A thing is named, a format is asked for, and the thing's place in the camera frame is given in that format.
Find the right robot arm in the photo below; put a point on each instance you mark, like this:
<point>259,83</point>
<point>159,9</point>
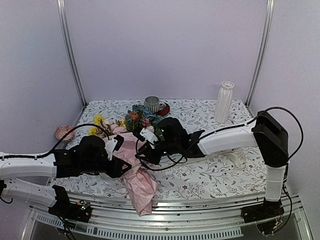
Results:
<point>262,134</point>

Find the left metal frame post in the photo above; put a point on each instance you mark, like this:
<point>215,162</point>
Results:
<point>61,7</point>

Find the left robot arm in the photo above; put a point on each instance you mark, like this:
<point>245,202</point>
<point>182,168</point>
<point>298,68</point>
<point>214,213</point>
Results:
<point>15,168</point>

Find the right metal frame post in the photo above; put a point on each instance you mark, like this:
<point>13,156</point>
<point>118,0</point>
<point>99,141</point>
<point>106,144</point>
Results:
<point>261,53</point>

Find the floral tablecloth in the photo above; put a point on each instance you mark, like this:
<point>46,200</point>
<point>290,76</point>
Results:
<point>215,177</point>

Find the pink paper flower bouquet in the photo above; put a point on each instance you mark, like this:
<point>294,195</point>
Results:
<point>141,187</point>

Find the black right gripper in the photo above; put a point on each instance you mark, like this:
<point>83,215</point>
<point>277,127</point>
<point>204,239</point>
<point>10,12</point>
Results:
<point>152,158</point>

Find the cream ceramic mug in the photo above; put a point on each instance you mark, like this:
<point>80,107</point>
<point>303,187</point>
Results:
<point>237,156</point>

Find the red patterned saucer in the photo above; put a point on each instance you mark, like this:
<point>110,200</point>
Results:
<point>164,109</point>

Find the pink patterned bowl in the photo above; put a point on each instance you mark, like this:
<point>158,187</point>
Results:
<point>61,131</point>

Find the cream printed ribbon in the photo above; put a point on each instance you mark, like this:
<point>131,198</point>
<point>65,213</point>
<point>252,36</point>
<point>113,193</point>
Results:
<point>130,172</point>

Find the striped ceramic cup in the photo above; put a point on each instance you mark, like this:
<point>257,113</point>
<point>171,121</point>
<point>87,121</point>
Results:
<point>152,103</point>

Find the aluminium front rail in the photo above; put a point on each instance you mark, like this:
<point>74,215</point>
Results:
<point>201,219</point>

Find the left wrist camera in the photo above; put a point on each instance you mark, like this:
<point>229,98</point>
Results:
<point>112,145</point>

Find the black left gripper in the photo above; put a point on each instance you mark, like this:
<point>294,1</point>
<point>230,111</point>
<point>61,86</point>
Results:
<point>115,171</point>

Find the white ribbed vase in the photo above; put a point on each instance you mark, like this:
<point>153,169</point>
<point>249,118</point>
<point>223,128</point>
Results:
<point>223,103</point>

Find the metal frame post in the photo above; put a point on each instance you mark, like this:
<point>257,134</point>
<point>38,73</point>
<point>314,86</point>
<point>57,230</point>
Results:
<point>261,53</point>
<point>61,7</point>

